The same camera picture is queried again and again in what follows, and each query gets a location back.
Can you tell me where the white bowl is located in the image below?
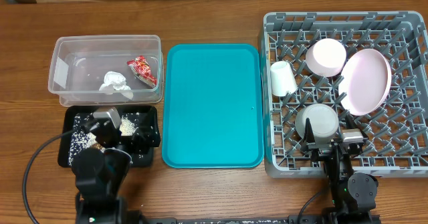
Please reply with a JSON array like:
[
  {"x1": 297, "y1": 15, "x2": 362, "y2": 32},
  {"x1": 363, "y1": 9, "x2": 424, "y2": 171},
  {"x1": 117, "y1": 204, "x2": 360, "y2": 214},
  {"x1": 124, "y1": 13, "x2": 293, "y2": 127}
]
[{"x1": 295, "y1": 104, "x2": 339, "y2": 144}]

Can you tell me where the rice pile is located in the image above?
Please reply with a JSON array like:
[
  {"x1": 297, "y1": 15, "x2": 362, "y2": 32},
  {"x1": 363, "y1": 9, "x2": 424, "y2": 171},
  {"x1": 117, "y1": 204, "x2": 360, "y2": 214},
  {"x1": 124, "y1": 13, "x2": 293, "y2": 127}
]
[{"x1": 67, "y1": 112, "x2": 142, "y2": 166}]

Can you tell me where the white plate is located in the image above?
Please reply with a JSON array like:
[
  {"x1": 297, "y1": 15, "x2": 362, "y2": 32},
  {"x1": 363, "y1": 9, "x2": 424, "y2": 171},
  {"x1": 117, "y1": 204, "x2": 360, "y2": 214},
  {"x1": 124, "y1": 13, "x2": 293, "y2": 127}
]
[{"x1": 338, "y1": 49, "x2": 392, "y2": 116}]

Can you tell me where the white tissue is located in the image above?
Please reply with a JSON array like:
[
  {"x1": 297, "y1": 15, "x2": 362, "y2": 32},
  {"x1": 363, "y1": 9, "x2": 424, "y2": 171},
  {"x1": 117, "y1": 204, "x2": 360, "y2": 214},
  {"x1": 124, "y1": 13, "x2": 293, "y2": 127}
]
[{"x1": 99, "y1": 71, "x2": 134, "y2": 100}]

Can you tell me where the cream paper cup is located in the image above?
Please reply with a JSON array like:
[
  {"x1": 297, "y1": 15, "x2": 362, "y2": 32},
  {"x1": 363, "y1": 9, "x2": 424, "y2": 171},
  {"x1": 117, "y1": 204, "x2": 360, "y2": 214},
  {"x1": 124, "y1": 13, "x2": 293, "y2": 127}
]
[{"x1": 270, "y1": 61, "x2": 298, "y2": 97}]

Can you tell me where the small pink bowl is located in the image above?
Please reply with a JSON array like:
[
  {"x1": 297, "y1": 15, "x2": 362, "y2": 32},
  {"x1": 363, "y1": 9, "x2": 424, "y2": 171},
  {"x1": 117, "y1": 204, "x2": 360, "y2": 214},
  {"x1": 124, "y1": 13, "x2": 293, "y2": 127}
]
[{"x1": 306, "y1": 38, "x2": 346, "y2": 77}]

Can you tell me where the red snack wrapper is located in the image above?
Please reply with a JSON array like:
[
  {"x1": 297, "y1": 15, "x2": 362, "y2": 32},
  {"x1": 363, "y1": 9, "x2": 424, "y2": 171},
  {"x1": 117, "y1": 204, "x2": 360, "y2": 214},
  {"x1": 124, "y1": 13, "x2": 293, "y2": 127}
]
[{"x1": 127, "y1": 55, "x2": 157, "y2": 88}]

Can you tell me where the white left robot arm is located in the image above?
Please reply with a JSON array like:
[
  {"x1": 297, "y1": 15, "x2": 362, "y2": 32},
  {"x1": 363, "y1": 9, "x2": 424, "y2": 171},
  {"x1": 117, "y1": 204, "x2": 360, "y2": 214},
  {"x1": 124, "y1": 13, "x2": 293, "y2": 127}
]
[{"x1": 21, "y1": 107, "x2": 161, "y2": 224}]

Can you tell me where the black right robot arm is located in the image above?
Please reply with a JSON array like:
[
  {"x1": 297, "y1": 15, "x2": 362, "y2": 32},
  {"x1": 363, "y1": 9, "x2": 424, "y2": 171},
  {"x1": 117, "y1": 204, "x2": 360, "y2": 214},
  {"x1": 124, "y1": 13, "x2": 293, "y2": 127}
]
[{"x1": 296, "y1": 115, "x2": 381, "y2": 223}]

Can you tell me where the black tray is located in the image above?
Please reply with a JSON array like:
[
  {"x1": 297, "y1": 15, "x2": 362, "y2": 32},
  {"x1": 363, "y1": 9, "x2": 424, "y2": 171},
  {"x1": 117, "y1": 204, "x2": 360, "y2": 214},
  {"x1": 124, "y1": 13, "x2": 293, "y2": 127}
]
[{"x1": 58, "y1": 105, "x2": 157, "y2": 168}]

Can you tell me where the grey dish rack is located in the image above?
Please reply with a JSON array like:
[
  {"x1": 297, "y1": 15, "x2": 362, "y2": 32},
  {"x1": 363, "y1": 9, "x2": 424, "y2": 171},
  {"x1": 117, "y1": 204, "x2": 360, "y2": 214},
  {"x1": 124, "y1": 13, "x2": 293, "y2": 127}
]
[{"x1": 259, "y1": 11, "x2": 427, "y2": 178}]

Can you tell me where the clear plastic bin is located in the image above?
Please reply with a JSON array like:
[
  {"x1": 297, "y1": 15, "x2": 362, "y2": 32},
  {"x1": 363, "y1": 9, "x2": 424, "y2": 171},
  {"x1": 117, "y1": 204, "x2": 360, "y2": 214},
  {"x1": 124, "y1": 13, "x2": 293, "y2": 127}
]
[{"x1": 47, "y1": 35, "x2": 164, "y2": 106}]

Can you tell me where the teal tray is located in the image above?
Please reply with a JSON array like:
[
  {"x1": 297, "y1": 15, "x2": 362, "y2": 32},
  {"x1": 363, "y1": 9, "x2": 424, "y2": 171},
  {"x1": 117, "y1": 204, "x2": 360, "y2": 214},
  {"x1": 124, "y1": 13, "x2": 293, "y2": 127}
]
[{"x1": 162, "y1": 43, "x2": 264, "y2": 169}]

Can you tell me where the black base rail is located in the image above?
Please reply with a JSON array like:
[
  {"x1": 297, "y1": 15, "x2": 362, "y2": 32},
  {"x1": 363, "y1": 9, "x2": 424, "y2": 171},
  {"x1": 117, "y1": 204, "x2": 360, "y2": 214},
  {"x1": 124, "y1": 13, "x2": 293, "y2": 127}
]
[{"x1": 133, "y1": 214, "x2": 382, "y2": 224}]

